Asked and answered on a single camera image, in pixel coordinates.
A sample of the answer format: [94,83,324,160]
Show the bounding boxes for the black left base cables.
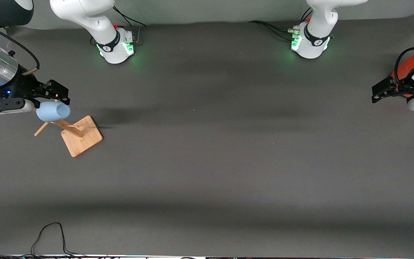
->
[248,6,312,42]

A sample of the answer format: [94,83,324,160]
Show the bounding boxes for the black base cables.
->
[112,5,147,46]
[248,6,312,42]

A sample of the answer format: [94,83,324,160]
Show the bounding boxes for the wooden cup rack stand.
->
[34,115,104,158]

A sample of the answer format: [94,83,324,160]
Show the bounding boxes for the orange cylindrical container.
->
[390,41,414,98]

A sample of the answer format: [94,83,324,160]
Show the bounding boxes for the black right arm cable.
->
[0,18,41,77]

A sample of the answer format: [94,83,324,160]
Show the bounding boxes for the light blue cup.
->
[36,101,72,122]

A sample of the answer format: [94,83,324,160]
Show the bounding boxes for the black cable loop on table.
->
[31,222,85,258]

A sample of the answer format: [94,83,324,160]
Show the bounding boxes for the black right base cables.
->
[112,5,147,46]

